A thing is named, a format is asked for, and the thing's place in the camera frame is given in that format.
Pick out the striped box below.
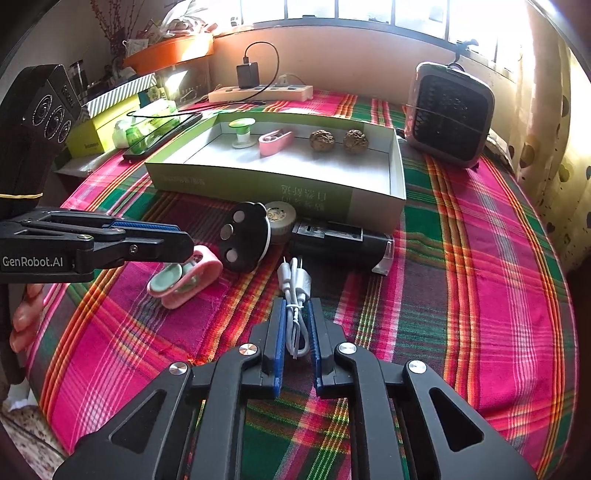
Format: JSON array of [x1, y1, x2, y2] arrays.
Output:
[[85, 73, 158, 118]]

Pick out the yellow-green box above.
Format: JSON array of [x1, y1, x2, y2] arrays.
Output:
[[67, 95, 141, 158]]

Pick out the green and white cardboard box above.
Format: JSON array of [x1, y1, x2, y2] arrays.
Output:
[[144, 112, 407, 236]]

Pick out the black charger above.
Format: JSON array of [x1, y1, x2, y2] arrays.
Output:
[[236, 64, 259, 90]]

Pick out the small grey heater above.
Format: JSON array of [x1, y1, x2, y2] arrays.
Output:
[[404, 61, 496, 169]]

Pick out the white plastic bag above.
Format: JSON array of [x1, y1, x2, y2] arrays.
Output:
[[159, 0, 218, 35]]

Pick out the pink clip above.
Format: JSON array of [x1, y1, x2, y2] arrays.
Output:
[[147, 246, 225, 310], [257, 129, 295, 157]]

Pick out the black hook clip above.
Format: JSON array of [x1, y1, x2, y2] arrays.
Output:
[[454, 39, 479, 63]]

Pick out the white usb cable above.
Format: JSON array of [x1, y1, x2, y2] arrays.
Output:
[[277, 257, 312, 358]]

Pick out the white power strip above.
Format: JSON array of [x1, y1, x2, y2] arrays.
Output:
[[208, 83, 314, 103]]

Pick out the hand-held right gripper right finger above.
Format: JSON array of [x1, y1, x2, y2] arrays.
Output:
[[306, 298, 539, 480]]

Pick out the black smartphone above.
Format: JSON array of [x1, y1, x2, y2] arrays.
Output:
[[122, 113, 204, 162]]

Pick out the orange tray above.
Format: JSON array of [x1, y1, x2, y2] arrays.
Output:
[[122, 33, 215, 75]]

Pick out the steel cup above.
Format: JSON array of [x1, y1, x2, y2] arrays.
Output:
[[69, 60, 90, 107]]

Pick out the black rectangular gadget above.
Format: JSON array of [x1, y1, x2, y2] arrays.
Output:
[[290, 219, 395, 277]]

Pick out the green-topped suction knob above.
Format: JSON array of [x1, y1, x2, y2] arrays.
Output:
[[228, 117, 256, 149]]

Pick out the person's left hand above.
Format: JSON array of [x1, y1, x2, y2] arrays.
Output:
[[9, 282, 45, 354]]

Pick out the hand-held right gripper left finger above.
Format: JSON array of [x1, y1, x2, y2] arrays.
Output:
[[53, 298, 288, 480]]

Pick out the red flower branches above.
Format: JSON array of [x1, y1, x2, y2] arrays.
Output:
[[90, 0, 139, 61]]

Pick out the black charger cable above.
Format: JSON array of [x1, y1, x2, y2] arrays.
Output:
[[127, 41, 281, 116]]

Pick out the black disc with magnets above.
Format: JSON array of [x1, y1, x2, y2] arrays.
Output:
[[218, 202, 273, 273]]

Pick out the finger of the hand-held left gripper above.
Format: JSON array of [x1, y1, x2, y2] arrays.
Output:
[[0, 209, 183, 241], [74, 228, 195, 273]]

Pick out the brown walnut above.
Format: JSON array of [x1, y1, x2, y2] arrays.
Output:
[[342, 129, 370, 152], [308, 129, 337, 152]]

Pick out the heart print curtain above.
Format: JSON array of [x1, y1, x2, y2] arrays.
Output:
[[512, 0, 591, 273]]

